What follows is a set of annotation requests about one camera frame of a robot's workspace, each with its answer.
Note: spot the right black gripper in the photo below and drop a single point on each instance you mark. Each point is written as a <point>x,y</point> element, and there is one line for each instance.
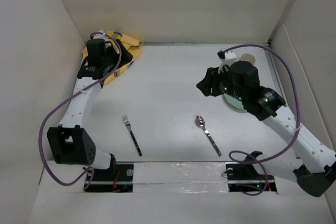
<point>212,74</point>

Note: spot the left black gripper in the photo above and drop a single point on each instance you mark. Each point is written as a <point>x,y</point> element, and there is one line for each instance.
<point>109,50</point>

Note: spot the yellow car-print cloth placemat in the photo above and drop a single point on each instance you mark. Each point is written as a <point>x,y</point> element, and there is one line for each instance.
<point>132,45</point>

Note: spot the light green flower plate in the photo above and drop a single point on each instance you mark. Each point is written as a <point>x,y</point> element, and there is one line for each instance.
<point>234,104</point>

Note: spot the steel spoon black handle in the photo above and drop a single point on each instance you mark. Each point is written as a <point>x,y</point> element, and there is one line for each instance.
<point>200,123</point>

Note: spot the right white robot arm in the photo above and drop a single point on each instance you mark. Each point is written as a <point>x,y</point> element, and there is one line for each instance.
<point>305,160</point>

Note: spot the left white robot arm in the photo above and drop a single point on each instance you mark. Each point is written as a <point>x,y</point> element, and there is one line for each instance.
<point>69,141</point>

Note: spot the purple ceramic mug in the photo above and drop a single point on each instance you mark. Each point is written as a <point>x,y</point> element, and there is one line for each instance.
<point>248,58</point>

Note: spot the steel fork black handle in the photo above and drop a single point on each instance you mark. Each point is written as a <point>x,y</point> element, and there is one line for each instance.
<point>128,126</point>

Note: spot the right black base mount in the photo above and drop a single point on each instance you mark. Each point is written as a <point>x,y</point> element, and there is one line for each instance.
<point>246,179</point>

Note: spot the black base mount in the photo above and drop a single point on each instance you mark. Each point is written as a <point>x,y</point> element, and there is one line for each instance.
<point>120,180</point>
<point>246,179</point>

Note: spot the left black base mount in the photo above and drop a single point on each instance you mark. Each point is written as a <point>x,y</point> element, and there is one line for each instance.
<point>120,180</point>

